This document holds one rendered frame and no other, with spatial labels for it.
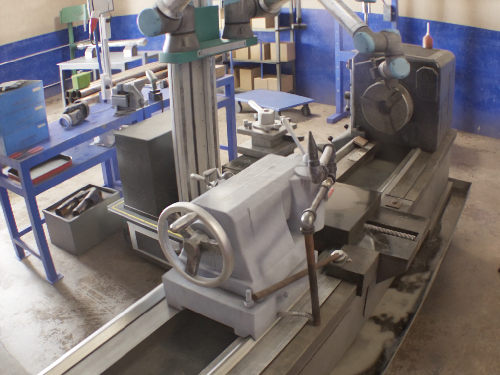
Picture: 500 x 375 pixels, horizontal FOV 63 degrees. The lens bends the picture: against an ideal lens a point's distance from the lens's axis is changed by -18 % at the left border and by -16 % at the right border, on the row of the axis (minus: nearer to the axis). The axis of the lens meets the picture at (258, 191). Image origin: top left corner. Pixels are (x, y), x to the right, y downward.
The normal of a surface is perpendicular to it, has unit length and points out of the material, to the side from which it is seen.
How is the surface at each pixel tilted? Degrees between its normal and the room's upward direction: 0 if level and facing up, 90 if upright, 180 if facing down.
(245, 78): 90
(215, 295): 0
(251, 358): 0
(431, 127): 90
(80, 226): 90
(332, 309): 0
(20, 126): 90
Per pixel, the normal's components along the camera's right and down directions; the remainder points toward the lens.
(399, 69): 0.08, 0.27
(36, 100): 0.84, 0.21
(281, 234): 0.78, -0.11
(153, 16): -0.51, 0.44
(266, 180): -0.04, -0.90
